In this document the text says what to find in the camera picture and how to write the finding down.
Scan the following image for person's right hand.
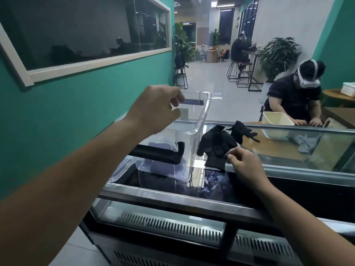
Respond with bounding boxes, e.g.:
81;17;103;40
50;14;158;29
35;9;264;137
226;147;271;192

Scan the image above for person's left hand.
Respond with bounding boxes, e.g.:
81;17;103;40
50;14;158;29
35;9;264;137
126;85;186;136

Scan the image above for large black glove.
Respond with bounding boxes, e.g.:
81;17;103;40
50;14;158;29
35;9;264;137
197;126;239;173

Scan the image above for person's left forearm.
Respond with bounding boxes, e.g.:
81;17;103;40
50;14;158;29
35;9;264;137
0;117;156;266

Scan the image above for person's right forearm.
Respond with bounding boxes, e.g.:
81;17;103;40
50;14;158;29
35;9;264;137
254;180;355;266

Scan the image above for clear plastic storage bin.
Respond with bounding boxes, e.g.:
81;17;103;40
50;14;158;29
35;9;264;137
137;91;212;184

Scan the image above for small black glove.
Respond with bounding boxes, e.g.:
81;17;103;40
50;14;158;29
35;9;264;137
226;121;261;144

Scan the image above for black plant stand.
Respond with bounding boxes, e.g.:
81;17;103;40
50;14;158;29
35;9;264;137
174;66;189;91

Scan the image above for cream plastic bin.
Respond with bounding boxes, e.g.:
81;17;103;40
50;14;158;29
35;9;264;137
262;111;295;140

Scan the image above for glass display case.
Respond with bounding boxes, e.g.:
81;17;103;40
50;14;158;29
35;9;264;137
79;119;355;266

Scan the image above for wooden counter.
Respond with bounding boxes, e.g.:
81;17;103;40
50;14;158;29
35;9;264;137
205;49;219;63

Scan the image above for tall leafy plant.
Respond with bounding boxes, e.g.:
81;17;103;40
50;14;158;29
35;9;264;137
174;22;197;68

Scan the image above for grey cloth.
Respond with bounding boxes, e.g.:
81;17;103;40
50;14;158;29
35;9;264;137
288;134;320;154

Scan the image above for black bar stool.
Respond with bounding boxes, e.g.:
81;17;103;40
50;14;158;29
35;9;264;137
227;60;242;81
236;63;253;88

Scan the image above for small green plant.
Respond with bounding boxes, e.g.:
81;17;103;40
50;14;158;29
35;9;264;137
210;28;221;48

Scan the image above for black high table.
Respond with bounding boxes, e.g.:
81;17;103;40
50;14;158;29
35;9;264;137
248;46;264;92

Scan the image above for white headset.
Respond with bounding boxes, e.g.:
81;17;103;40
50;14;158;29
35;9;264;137
296;60;321;88

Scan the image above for large potted plant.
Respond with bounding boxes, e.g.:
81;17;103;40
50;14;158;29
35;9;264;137
255;37;302;103

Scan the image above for round wooden table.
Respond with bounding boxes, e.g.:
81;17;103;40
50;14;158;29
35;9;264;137
322;89;355;108

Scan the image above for white framed window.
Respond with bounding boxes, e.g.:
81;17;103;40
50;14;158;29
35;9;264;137
0;0;173;88

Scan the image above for black framed glass partition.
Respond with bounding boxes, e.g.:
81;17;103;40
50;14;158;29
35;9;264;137
238;0;260;43

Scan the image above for white box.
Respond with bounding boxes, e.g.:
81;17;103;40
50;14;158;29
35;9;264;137
340;82;355;97

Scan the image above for black angled handle bar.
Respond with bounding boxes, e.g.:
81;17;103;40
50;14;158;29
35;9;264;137
129;142;185;165

